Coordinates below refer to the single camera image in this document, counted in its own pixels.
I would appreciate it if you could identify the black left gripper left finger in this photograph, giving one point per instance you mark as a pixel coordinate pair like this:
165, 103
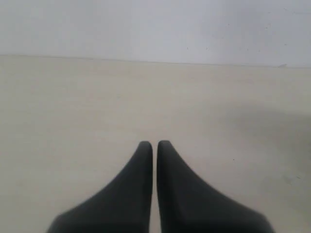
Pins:
123, 206

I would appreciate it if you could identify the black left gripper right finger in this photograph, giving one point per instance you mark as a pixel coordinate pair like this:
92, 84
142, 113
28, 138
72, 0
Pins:
187, 204

